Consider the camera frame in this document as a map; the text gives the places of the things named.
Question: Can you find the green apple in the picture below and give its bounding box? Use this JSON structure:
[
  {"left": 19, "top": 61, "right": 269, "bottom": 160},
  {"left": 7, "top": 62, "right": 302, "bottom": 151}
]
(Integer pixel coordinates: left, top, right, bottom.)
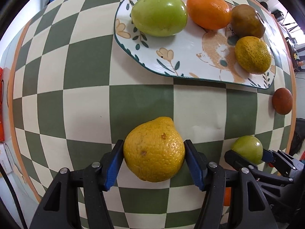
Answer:
[
  {"left": 131, "top": 0, "right": 188, "bottom": 37},
  {"left": 231, "top": 135, "right": 263, "bottom": 165}
]

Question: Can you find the orange fruit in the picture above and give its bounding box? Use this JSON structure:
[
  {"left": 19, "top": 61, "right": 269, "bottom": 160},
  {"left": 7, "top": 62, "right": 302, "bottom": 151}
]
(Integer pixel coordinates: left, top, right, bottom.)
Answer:
[
  {"left": 223, "top": 187, "right": 232, "bottom": 206},
  {"left": 186, "top": 0, "right": 232, "bottom": 30}
]

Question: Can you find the yellow lemon with tip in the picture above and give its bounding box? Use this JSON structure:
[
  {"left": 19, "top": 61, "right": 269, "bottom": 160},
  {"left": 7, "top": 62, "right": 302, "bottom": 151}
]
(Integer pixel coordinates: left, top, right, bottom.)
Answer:
[{"left": 123, "top": 117, "right": 185, "bottom": 182}]

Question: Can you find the red-brown orange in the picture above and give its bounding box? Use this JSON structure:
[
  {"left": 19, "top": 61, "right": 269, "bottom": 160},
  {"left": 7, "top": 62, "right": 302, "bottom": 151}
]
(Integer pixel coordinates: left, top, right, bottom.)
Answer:
[{"left": 272, "top": 87, "right": 293, "bottom": 115}]

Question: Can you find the yellow speckled citrus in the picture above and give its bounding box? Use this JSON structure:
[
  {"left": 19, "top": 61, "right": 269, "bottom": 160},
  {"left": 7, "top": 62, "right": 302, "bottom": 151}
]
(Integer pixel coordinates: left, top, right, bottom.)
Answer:
[{"left": 235, "top": 36, "right": 272, "bottom": 74}]

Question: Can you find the dark red apple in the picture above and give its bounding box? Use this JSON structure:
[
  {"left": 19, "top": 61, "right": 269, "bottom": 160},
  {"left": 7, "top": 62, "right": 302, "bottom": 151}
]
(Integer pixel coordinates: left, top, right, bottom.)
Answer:
[{"left": 231, "top": 4, "right": 265, "bottom": 38}]

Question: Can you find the floral oval ceramic plate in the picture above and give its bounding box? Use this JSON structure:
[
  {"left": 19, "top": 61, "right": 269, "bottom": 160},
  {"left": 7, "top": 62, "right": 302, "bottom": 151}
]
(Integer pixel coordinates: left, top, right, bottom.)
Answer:
[{"left": 114, "top": 0, "right": 281, "bottom": 90}]

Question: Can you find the green checkered tablecloth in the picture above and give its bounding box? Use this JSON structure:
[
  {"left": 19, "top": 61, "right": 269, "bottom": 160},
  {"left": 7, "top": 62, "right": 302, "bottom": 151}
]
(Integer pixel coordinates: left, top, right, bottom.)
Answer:
[{"left": 7, "top": 0, "right": 297, "bottom": 229}]

